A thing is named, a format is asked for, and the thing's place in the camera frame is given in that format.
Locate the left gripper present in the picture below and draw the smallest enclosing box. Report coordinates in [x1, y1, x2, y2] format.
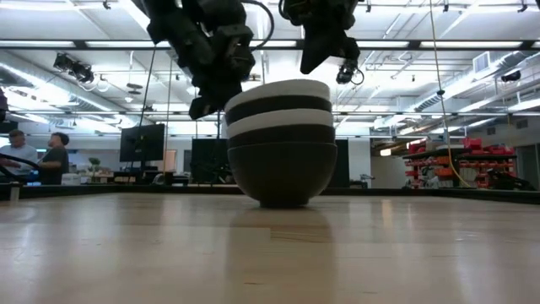
[168, 23, 244, 122]

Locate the shelf with red bins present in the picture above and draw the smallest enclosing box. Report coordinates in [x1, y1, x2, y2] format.
[402, 136, 519, 190]

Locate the black ceramic bowl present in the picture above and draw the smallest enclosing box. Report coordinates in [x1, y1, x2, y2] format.
[225, 95, 333, 127]
[227, 142, 339, 209]

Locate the long thin black cable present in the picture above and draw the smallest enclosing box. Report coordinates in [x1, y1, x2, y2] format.
[129, 45, 158, 172]

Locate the person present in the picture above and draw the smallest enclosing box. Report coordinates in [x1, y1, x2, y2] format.
[0, 128, 40, 183]
[37, 132, 71, 186]

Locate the yellow hanging cable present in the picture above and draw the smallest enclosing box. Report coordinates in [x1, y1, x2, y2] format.
[428, 0, 473, 189]

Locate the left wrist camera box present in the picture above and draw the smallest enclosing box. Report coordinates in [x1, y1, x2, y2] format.
[222, 24, 257, 82]

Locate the black ceiling camera cluster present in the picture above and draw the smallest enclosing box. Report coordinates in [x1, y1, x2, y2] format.
[51, 52, 95, 84]

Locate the black standing panel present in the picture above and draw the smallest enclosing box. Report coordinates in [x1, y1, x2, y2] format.
[190, 138, 232, 185]

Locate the black computer monitor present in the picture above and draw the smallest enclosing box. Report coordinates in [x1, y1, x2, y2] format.
[119, 122, 166, 164]

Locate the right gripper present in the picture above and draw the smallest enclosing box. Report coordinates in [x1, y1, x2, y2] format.
[300, 16, 362, 76]

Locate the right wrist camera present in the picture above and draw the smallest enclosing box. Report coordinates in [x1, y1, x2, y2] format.
[335, 57, 365, 86]

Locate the white ceramic bowl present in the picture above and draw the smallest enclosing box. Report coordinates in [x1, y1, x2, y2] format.
[225, 108, 336, 139]
[224, 79, 332, 113]

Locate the narrow black panel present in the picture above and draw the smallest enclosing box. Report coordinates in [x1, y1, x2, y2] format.
[327, 138, 351, 189]

